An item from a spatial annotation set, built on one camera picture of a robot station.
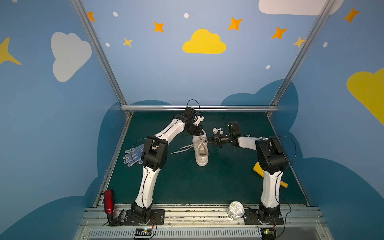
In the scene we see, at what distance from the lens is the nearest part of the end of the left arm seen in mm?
778

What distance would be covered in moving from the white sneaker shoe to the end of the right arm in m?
0.04

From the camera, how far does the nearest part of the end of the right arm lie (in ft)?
2.77

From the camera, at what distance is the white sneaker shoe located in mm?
885

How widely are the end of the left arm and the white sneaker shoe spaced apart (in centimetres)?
5
